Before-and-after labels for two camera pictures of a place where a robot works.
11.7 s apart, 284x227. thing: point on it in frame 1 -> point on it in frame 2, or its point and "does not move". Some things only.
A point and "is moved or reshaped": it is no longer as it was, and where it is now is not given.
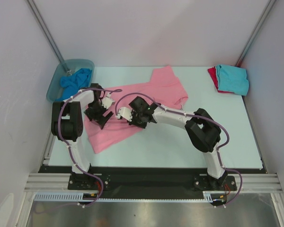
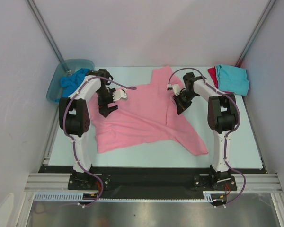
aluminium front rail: x=261 y=182 does not move
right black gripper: x=134 y=117 -> x=181 y=101
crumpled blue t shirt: x=72 y=84 does not move
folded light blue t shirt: x=232 y=78 does not move
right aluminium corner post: x=254 y=33 does not move
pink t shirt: x=164 y=88 is moved or reshaped
